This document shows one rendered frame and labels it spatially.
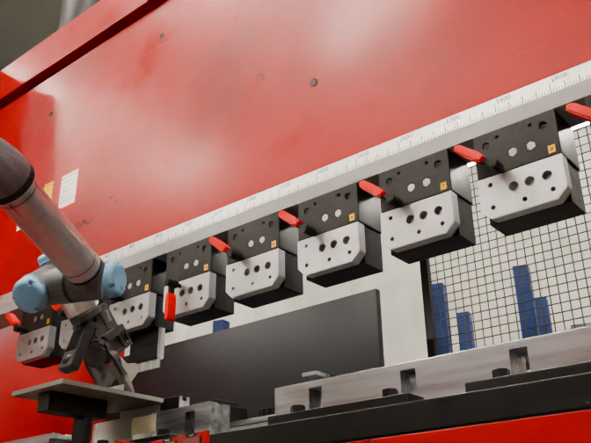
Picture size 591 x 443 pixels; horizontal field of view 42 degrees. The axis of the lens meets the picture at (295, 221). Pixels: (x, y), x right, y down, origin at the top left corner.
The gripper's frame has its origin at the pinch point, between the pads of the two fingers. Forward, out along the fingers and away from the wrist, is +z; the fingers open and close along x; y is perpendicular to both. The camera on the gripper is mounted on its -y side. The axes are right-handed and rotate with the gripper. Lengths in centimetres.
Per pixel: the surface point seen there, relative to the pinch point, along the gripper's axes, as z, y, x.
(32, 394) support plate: -10.5, -14.9, 5.2
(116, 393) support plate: -3.1, -6.2, -7.6
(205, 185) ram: -33, 34, -21
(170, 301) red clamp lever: -14.2, 12.4, -14.9
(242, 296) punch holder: -9.9, 14.3, -32.7
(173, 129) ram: -49, 47, -8
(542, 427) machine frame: 10, -18, -98
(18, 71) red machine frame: -91, 81, 73
